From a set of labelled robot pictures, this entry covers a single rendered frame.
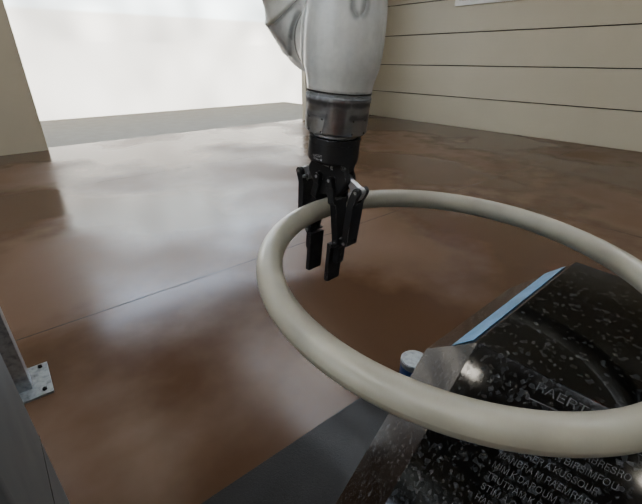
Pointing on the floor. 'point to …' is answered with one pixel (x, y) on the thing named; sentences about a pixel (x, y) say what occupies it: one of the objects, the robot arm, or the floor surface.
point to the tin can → (409, 361)
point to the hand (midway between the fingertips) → (323, 255)
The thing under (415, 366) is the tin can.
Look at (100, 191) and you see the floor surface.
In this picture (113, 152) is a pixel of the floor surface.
